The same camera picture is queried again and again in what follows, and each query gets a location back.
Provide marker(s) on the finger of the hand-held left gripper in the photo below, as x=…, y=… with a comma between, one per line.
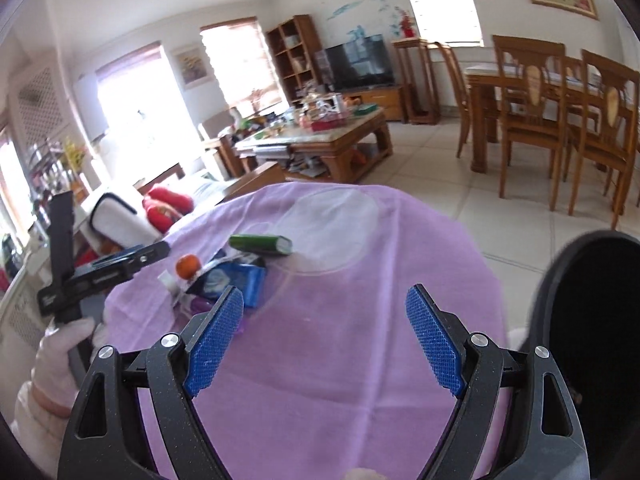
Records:
x=135, y=259

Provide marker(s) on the red cushion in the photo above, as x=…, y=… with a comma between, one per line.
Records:
x=160, y=220
x=172, y=197

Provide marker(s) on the wooden television cabinet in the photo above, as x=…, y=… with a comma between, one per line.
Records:
x=380, y=100

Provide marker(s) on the striped window blind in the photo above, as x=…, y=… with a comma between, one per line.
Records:
x=240, y=60
x=442, y=5

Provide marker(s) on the small framed flower picture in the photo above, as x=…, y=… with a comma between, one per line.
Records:
x=190, y=67

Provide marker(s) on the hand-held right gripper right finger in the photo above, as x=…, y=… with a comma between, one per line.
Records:
x=432, y=340

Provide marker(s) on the white cushioned wooden sofa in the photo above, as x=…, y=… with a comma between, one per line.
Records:
x=120, y=220

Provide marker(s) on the blue plastic packet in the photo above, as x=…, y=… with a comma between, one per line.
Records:
x=235, y=280

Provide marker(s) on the green box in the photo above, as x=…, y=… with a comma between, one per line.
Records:
x=365, y=109

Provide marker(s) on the person's right hand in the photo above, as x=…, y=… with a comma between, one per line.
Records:
x=365, y=475

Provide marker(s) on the flat screen television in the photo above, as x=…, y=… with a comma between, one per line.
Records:
x=360, y=62

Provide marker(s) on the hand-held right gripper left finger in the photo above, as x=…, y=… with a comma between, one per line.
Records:
x=215, y=345

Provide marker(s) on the purple tablecloth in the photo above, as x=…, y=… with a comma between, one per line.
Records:
x=325, y=360

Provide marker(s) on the wooden dining table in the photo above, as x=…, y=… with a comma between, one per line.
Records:
x=480, y=110

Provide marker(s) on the tall wooden plant stand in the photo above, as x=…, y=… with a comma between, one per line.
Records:
x=410, y=45

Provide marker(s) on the person's left hand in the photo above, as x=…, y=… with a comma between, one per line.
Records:
x=55, y=360

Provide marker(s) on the green tube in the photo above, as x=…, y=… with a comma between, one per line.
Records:
x=260, y=244

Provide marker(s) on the wooden coffee table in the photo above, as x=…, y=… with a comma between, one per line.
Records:
x=345, y=150

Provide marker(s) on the red box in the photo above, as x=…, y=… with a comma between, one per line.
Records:
x=327, y=122

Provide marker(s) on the wooden armchair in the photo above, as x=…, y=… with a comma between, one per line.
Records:
x=215, y=127

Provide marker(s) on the orange mandarin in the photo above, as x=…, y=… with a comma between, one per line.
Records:
x=189, y=265

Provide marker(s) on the wooden bookshelf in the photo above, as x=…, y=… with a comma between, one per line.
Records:
x=312, y=60

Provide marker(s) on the wooden dining chair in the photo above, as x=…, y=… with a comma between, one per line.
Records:
x=452, y=85
x=532, y=80
x=610, y=105

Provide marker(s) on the yellow artificial flowers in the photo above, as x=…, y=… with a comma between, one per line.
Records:
x=74, y=152

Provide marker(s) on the red decoration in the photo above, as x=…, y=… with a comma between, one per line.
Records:
x=407, y=25

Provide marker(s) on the black trash bin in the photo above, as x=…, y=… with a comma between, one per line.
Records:
x=600, y=310

